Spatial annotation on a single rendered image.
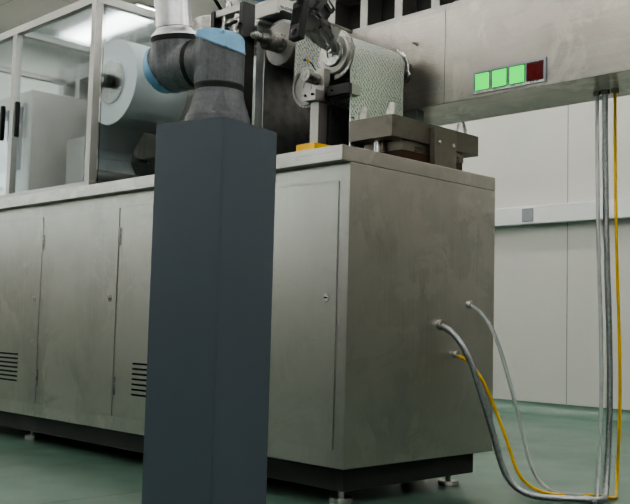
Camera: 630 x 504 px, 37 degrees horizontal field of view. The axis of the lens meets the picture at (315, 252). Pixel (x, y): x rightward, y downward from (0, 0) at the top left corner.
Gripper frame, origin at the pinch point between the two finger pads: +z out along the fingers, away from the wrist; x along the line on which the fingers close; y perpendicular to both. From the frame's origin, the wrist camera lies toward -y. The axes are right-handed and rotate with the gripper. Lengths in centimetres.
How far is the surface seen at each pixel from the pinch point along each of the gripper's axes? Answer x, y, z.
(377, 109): -4.2, -1.1, 22.1
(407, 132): -23.9, -15.7, 21.8
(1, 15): 501, 211, 9
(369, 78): -4.2, 3.0, 13.6
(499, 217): 121, 158, 213
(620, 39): -72, 22, 29
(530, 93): -41, 19, 39
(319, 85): 4.7, -7.0, 6.3
